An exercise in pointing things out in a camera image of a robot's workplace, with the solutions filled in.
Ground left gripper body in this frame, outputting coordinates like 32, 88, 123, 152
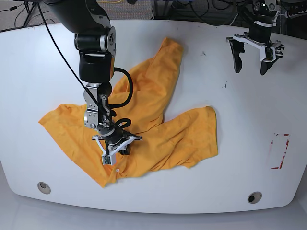
227, 23, 285, 61

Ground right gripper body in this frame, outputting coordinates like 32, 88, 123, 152
92, 126, 142, 155

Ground yellow t-shirt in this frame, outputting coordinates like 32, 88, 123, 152
40, 38, 218, 186

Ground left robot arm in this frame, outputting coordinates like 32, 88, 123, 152
226, 0, 284, 76

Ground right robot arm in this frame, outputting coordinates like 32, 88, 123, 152
43, 0, 141, 160

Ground white power strip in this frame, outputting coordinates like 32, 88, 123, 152
285, 7, 307, 19

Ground red tape marking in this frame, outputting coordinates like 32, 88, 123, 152
267, 133, 290, 170

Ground black tripod legs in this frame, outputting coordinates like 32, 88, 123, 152
13, 1, 38, 29

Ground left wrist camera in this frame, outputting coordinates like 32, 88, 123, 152
265, 47, 274, 61

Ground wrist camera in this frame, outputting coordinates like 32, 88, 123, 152
265, 47, 274, 61
102, 154, 117, 165

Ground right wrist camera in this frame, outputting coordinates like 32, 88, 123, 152
102, 154, 117, 165

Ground left table cable grommet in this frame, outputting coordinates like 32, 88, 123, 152
37, 182, 51, 195

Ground table cable grommet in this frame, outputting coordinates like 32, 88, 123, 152
248, 191, 262, 204
37, 182, 51, 195

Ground right table cable grommet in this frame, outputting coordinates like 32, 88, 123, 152
248, 191, 262, 204

